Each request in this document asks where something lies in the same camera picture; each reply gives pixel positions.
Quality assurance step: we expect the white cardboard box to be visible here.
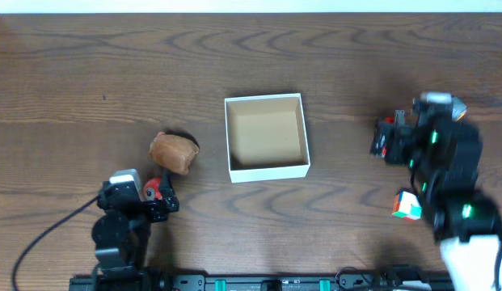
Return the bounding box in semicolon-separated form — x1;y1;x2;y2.
224;93;311;183

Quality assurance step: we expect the left black cable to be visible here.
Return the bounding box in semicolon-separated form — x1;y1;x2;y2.
11;195;100;291

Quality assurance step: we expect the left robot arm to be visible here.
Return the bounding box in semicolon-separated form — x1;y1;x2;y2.
91;169;179;278

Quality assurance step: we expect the brown plush toy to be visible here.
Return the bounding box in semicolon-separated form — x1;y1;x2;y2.
149;132;200;175

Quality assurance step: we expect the multicoloured puzzle cube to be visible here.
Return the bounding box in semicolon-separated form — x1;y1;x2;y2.
391;191;422;221

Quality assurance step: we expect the red toy ball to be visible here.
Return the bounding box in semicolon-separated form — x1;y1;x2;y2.
143;178;162;200

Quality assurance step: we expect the right black cable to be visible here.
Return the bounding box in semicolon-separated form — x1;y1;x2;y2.
492;234;502;291

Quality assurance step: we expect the black cable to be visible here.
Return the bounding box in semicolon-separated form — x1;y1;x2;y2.
11;195;100;291
492;234;502;291

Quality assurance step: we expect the red toy fire truck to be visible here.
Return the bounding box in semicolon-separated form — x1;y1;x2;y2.
369;110;405;158

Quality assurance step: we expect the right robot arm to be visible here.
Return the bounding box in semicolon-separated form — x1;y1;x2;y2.
370;101;502;290

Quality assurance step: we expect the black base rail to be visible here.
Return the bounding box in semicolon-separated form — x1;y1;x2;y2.
69;265;454;291

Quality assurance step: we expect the yellow grey toy truck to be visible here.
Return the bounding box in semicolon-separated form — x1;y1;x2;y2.
452;96;467;121

